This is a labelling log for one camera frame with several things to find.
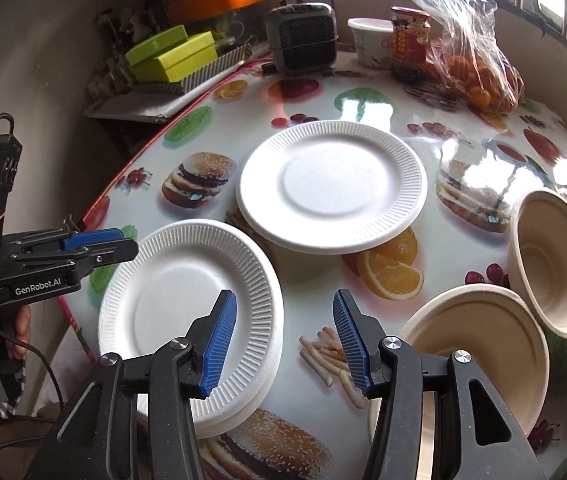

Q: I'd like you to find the white flat tray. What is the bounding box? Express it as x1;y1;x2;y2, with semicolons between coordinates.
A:
82;87;199;123

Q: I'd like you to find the white plastic tub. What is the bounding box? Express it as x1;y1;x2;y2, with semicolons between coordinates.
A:
347;17;395;68

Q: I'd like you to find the food print tablecloth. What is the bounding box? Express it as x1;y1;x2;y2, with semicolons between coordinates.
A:
58;47;567;480

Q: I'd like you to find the grey fan heater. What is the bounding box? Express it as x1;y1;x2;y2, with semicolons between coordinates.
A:
266;0;338;77

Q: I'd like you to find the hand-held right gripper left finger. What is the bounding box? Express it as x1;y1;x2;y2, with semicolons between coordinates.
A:
23;289;239;480

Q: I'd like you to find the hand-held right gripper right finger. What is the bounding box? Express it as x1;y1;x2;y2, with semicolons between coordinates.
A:
332;289;547;480

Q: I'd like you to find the red label jar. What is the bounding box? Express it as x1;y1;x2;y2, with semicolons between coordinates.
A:
390;6;433;83

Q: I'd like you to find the wide beige paper bowl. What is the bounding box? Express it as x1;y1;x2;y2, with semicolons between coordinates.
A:
367;284;550;441

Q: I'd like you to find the deep beige paper bowl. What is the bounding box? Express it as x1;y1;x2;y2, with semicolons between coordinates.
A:
508;190;567;339

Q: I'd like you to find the white foam plate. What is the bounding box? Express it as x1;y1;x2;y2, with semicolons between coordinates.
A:
98;220;285;426
236;120;428;255
136;340;284;442

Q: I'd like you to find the plastic bag of oranges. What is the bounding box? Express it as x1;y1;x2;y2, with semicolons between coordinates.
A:
371;0;527;115

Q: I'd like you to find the striped box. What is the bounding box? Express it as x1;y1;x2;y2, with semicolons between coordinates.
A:
130;42;254;96

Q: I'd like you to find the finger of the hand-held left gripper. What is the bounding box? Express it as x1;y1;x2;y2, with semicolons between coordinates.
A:
77;239;140;273
62;228;125;252

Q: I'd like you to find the green box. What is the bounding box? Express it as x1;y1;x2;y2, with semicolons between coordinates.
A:
126;25;188;67
152;31;218;83

